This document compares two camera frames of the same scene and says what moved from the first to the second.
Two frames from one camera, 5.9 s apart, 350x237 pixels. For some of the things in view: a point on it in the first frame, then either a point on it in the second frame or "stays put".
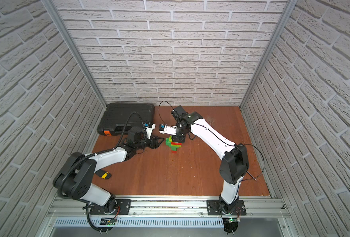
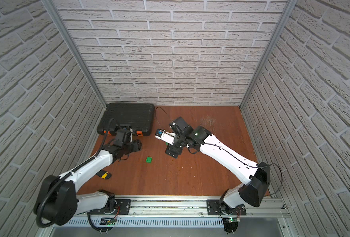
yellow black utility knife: x=103 y=174 stays put
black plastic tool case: x=115 y=116 stays put
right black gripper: x=181 y=139 -> x=171 y=150
